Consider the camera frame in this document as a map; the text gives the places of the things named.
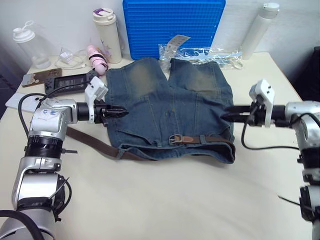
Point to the white flat phone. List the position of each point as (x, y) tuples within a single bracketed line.
[(17, 101)]

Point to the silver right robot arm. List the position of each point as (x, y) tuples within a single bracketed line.
[(302, 112)]

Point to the cream thermos bottle purple print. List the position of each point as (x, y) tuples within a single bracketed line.
[(110, 37)]

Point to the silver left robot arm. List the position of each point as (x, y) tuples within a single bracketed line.
[(47, 120)]

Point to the brown braided belt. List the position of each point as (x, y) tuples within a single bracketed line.
[(100, 146)]

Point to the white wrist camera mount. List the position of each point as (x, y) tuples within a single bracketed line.
[(96, 88), (263, 91)]

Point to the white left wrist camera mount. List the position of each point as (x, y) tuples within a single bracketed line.
[(96, 88)]

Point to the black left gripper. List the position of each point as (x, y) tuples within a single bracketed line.
[(101, 113)]

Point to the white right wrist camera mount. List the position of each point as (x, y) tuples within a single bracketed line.
[(263, 91)]

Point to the tall white bottle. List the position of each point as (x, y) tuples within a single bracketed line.
[(257, 30)]

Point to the black handheld game console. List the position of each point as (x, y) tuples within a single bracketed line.
[(67, 82)]

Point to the blue plastic grid tray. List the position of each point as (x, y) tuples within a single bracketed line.
[(172, 27)]

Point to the pink handheld device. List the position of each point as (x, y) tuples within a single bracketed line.
[(96, 60)]

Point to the blue denim shorts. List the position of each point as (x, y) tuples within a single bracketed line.
[(170, 100)]

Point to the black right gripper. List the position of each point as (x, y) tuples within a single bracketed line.
[(260, 115)]

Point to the clear plastic bag with tag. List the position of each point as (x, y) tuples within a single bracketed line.
[(172, 47)]

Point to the phone with brown case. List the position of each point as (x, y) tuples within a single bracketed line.
[(41, 77)]

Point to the clear shaker bottle white lid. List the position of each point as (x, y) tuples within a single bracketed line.
[(32, 47)]

